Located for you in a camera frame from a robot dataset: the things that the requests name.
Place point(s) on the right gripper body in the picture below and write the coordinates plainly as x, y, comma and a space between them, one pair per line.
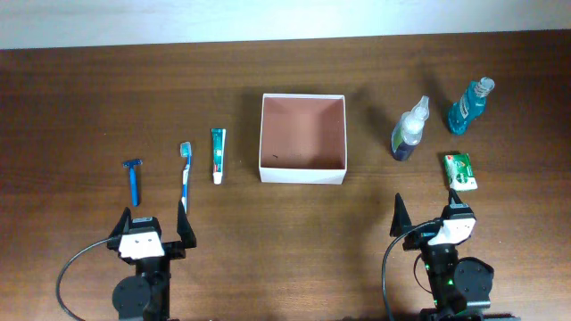
418, 237

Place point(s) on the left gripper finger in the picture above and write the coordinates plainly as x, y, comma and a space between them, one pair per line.
184, 228
122, 226

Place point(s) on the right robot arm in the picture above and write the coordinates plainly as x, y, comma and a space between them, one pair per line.
460, 287

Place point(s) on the blue disposable razor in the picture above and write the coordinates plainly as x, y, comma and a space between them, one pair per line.
131, 166

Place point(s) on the green soap packet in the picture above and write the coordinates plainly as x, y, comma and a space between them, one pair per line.
459, 172

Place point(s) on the clear purple spray bottle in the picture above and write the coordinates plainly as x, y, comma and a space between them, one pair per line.
408, 132

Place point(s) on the blue white toothbrush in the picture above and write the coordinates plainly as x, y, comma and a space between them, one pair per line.
185, 152

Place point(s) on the white cardboard box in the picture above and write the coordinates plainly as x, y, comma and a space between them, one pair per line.
303, 139

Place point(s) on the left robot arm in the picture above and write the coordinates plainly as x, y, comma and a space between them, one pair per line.
146, 294

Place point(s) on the green toothpaste tube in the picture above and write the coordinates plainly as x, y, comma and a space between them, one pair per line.
218, 147

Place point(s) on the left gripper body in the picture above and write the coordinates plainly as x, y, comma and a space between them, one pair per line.
172, 251

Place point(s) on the blue mouthwash bottle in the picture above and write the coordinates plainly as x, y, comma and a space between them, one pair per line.
470, 105

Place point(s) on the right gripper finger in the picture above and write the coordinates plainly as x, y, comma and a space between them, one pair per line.
454, 199
401, 223

